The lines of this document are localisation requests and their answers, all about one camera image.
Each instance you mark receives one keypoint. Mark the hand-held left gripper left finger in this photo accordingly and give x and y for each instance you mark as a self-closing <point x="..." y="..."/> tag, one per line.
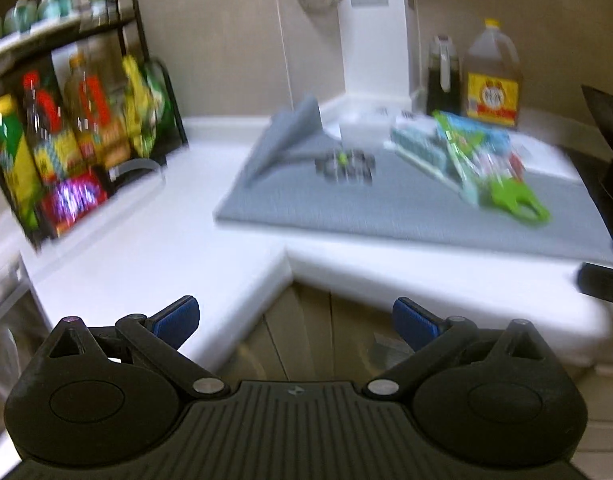
<point x="176" y="320"/>

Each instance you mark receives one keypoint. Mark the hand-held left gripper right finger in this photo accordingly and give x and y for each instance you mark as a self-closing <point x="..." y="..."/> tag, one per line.
<point x="414" y="322"/>

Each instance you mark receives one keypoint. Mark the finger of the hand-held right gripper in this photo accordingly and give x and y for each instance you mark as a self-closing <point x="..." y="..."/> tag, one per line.
<point x="604" y="285"/>

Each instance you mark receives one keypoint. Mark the light blue floral box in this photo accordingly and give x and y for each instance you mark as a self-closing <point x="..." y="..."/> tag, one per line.
<point x="416" y="147"/>

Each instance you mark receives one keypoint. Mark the black wok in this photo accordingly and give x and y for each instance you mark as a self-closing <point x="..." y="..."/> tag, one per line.
<point x="609" y="115"/>

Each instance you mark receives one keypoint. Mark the grey mat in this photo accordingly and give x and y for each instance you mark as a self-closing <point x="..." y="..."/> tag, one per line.
<point x="336" y="210"/>

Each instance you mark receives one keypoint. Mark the black smartphone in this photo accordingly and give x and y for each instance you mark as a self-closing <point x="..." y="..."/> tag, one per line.
<point x="74" y="202"/>

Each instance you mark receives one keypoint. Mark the small black striped wrapper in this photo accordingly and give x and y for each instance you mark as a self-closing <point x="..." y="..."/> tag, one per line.
<point x="344" y="167"/>

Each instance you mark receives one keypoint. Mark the green plastic package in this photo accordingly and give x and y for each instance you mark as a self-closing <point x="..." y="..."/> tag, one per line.
<point x="466" y="145"/>

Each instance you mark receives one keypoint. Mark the black metal rack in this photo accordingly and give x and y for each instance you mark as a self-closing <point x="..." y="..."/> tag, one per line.
<point x="179" y="130"/>

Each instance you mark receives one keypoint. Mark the large yellow-capped oil jug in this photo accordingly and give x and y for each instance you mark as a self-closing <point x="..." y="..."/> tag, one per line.
<point x="492" y="85"/>

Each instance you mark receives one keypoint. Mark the yellow-green snack bag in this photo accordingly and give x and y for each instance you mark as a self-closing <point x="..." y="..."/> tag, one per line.
<point x="144" y="105"/>

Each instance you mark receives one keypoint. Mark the red-capped clear bottle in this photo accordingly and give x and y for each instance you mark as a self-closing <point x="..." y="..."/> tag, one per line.
<point x="49" y="130"/>

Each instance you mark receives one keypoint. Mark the yellow-green plastic bottle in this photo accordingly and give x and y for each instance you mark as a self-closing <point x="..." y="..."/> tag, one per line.
<point x="11" y="160"/>

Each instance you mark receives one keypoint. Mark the dark sauce bottle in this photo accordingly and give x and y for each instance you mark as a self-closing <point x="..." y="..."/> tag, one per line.
<point x="444" y="80"/>

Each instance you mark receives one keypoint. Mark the white vented pipe casing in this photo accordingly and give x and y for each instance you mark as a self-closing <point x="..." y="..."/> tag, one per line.
<point x="376" y="50"/>

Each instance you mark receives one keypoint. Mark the row of spice jars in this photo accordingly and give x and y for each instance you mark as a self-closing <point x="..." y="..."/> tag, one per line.
<point x="56" y="2"/>

